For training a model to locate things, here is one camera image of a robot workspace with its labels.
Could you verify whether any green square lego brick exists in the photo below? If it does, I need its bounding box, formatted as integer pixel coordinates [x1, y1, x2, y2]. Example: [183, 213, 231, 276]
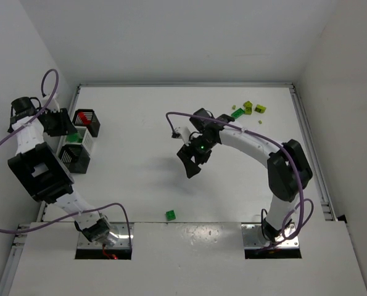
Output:
[165, 210, 176, 221]

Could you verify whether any dark green lego plate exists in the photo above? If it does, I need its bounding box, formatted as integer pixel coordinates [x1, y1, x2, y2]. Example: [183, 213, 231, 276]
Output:
[231, 108, 245, 119]

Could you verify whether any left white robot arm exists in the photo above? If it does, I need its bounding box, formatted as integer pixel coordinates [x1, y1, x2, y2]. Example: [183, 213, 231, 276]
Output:
[7, 97, 111, 243]

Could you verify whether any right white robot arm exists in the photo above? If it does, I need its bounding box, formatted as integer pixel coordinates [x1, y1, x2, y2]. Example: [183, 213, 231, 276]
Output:
[171, 108, 313, 247]

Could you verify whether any white slotted container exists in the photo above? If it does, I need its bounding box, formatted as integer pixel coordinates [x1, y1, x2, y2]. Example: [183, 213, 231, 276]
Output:
[63, 126, 94, 154]

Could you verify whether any black slotted container far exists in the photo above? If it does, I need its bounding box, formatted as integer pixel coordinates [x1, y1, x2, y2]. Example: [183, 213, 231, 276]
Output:
[72, 109, 101, 138]

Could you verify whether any black slotted container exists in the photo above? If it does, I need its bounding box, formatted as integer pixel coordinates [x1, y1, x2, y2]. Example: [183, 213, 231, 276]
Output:
[59, 144, 90, 174]
[72, 109, 101, 138]

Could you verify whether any black slotted container near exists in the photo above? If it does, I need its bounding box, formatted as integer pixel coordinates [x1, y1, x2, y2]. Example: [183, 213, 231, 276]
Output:
[59, 144, 90, 174]

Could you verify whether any yellow-green lego brick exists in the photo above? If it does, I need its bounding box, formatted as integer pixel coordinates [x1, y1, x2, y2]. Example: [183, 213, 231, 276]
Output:
[255, 104, 266, 113]
[243, 101, 253, 115]

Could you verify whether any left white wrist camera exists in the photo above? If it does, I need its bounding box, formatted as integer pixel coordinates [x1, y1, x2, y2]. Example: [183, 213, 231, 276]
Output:
[39, 93, 60, 112]

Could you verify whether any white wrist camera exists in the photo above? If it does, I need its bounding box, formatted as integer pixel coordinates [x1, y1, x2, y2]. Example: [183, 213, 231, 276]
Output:
[171, 126, 191, 146]
[39, 93, 60, 112]

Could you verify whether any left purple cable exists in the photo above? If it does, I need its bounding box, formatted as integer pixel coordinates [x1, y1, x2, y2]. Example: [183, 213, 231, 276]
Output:
[0, 68, 133, 250]

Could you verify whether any purple cable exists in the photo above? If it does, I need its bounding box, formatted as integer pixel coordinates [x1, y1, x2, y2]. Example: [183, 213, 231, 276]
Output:
[165, 111, 315, 251]
[0, 68, 133, 250]

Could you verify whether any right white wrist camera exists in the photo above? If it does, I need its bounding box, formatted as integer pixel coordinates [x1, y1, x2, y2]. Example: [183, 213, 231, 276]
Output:
[171, 126, 191, 146]

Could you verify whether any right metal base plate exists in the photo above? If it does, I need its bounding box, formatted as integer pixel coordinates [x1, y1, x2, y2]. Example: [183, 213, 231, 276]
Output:
[241, 223, 300, 250]

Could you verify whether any metal base plate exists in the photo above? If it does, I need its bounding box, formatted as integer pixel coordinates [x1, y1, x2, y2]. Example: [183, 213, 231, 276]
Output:
[241, 223, 300, 250]
[76, 222, 134, 250]

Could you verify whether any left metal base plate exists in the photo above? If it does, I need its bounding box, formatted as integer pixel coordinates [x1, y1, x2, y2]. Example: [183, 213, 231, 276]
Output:
[76, 222, 134, 250]

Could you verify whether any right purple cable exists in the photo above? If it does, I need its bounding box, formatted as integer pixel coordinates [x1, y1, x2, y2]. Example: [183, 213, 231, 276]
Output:
[165, 111, 315, 251]

